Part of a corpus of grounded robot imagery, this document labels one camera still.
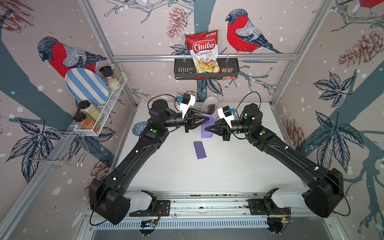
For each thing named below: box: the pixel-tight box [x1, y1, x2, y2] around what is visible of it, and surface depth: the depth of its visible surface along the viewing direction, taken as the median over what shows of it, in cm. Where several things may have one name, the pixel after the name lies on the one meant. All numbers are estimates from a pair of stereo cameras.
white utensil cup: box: [201, 96, 219, 115], surface depth 105 cm
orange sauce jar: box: [73, 112, 101, 133], surface depth 63 cm
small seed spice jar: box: [111, 63, 124, 84], surface depth 87 cm
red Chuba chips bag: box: [185, 29, 220, 73], surface depth 83 cm
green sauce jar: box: [78, 100, 103, 123], surface depth 66 cm
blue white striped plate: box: [64, 67, 110, 106], surface depth 73 cm
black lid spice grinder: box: [99, 65, 121, 91], surface depth 83 cm
